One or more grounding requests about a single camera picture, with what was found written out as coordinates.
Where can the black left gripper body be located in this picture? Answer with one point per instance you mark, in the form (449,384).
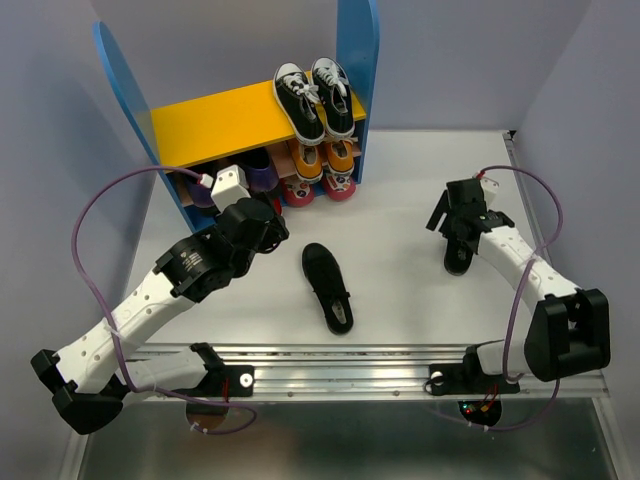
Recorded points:
(276,233)

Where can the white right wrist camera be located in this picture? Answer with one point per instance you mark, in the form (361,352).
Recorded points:
(489,186)

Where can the right purple boot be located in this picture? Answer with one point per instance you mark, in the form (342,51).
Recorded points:
(259,169)

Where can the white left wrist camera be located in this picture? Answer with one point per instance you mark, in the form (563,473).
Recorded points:
(227,187)

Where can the right pink patterned slipper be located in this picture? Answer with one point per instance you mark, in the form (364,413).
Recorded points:
(338,187)

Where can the right red sneaker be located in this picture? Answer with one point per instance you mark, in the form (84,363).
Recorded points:
(275,199)

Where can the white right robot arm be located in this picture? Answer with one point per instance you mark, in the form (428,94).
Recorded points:
(569,331)

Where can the orange sneaker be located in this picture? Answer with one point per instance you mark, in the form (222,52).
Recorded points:
(339,156)
(307,161)

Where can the pink patterned slipper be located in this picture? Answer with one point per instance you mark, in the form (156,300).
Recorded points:
(338,187)
(296,192)

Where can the left pink patterned slipper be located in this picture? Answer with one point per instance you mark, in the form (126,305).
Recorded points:
(296,192)

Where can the left purple boot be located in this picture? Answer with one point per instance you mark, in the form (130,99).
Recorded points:
(201,197)

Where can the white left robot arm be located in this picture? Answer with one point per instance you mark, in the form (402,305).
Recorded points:
(92,379)

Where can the aluminium rail base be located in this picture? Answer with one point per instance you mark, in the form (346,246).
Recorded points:
(325,373)

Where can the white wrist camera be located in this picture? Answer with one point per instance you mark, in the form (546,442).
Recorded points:
(227,187)
(489,186)

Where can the all black sneaker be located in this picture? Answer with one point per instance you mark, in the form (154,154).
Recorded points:
(458,256)
(322,271)

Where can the black sneaker white laces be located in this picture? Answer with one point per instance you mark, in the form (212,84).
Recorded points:
(297,98)
(333,89)

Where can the purple boot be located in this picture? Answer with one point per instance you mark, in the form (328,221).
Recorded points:
(201,197)
(259,169)

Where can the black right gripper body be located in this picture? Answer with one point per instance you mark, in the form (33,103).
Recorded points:
(448,225)

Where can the blue yellow shoe shelf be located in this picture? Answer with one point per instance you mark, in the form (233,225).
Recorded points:
(209,128)

